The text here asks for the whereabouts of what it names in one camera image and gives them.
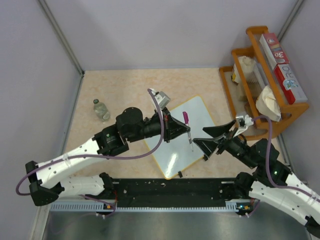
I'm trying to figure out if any crumpled beige cloth front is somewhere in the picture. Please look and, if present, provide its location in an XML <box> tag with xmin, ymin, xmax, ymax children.
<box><xmin>255</xmin><ymin>86</ymin><xmax>281</xmax><ymax>122</ymax></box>

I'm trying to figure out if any yellow-framed whiteboard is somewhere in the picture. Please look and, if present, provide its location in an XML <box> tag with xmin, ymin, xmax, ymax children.
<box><xmin>141</xmin><ymin>95</ymin><xmax>216</xmax><ymax>180</ymax></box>

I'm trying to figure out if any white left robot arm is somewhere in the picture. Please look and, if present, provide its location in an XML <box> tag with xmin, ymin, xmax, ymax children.
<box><xmin>25</xmin><ymin>107</ymin><xmax>191</xmax><ymax>207</ymax></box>

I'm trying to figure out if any clear plastic bottle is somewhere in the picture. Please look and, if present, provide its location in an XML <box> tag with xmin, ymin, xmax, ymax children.
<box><xmin>93</xmin><ymin>98</ymin><xmax>111</xmax><ymax>121</ymax></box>

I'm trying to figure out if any orange wooden rack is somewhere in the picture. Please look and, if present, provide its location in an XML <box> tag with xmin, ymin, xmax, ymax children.
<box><xmin>219</xmin><ymin>26</ymin><xmax>309</xmax><ymax>140</ymax></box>

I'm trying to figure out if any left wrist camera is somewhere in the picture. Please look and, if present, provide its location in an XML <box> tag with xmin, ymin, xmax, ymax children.
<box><xmin>149</xmin><ymin>88</ymin><xmax>171</xmax><ymax>110</ymax></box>

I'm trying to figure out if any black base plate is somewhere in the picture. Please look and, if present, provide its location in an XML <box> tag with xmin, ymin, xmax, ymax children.
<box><xmin>84</xmin><ymin>177</ymin><xmax>253</xmax><ymax>208</ymax></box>

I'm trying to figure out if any purple-capped whiteboard marker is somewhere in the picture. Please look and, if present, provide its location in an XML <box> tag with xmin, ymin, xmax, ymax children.
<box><xmin>182</xmin><ymin>111</ymin><xmax>195</xmax><ymax>153</ymax></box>

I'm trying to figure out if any red white box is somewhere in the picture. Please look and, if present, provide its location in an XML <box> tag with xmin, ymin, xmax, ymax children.
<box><xmin>274</xmin><ymin>64</ymin><xmax>308</xmax><ymax>105</ymax></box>

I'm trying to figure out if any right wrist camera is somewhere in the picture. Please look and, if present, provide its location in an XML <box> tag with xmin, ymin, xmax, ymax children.
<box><xmin>234</xmin><ymin>112</ymin><xmax>254</xmax><ymax>137</ymax></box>

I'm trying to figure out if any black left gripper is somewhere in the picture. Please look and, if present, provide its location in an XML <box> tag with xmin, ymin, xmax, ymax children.
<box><xmin>127</xmin><ymin>107</ymin><xmax>190</xmax><ymax>143</ymax></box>

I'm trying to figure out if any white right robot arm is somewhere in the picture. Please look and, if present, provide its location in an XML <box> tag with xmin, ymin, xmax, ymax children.
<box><xmin>192</xmin><ymin>116</ymin><xmax>320</xmax><ymax>238</ymax></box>

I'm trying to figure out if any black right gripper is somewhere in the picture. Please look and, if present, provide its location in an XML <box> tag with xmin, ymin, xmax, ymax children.
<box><xmin>192</xmin><ymin>119</ymin><xmax>257</xmax><ymax>169</ymax></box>

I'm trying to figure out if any small yellow white box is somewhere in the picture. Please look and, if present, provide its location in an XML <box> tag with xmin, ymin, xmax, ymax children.
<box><xmin>231</xmin><ymin>64</ymin><xmax>241</xmax><ymax>84</ymax></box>

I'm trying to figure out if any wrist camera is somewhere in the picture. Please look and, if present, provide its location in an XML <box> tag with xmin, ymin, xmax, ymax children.
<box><xmin>234</xmin><ymin>112</ymin><xmax>254</xmax><ymax>137</ymax></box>
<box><xmin>149</xmin><ymin>88</ymin><xmax>171</xmax><ymax>110</ymax></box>

